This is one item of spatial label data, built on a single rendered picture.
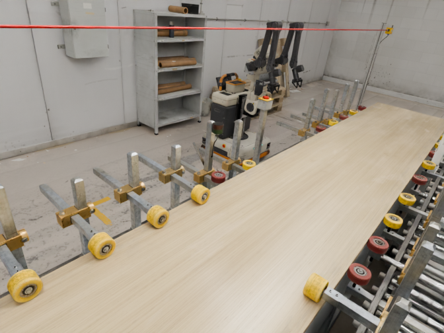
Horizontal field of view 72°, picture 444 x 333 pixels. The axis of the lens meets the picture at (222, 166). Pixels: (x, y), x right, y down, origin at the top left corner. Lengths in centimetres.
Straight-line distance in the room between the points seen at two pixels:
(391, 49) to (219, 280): 842
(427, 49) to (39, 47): 788
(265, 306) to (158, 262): 40
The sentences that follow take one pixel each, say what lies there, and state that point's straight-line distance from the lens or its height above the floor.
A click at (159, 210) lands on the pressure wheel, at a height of 98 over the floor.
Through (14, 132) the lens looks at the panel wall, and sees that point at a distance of 406.
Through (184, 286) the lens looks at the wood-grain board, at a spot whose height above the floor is 90.
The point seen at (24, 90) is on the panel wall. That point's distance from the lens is 397.
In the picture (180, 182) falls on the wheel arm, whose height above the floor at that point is 96.
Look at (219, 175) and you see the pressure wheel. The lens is 168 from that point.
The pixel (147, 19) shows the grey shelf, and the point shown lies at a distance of 420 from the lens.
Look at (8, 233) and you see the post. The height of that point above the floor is 99.
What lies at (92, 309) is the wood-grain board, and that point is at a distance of 108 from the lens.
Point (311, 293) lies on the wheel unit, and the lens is 111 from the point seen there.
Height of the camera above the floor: 175
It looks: 28 degrees down
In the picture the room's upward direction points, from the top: 6 degrees clockwise
